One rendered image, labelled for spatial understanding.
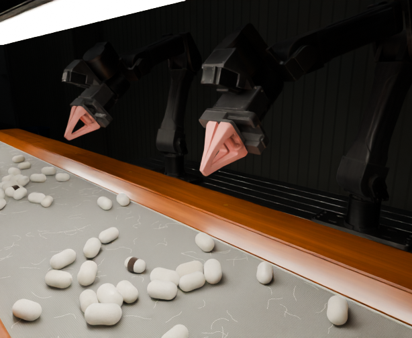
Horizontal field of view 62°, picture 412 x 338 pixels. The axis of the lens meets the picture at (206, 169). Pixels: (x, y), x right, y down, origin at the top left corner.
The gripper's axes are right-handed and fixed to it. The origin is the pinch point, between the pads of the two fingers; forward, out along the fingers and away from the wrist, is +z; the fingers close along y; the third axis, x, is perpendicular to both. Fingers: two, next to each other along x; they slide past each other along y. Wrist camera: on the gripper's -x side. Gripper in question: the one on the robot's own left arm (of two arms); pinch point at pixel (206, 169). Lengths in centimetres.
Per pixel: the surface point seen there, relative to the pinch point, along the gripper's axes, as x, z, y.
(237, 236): 9.3, 4.8, 4.5
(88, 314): -7.0, 23.3, 6.0
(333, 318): 4.9, 10.3, 23.1
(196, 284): 1.2, 14.7, 9.0
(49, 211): 0.0, 17.4, -29.0
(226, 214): 10.3, 1.8, -0.6
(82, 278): -5.2, 21.5, -0.9
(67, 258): -4.7, 21.0, -6.9
